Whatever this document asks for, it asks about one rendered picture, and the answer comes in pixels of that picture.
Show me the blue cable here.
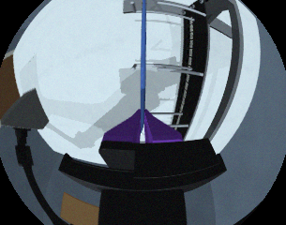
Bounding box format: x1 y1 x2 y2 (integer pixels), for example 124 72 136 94
141 0 146 133

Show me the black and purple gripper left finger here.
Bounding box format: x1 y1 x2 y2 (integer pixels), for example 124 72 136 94
102 109 141 143

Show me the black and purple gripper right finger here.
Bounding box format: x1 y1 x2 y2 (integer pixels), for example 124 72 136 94
144 109 183 143

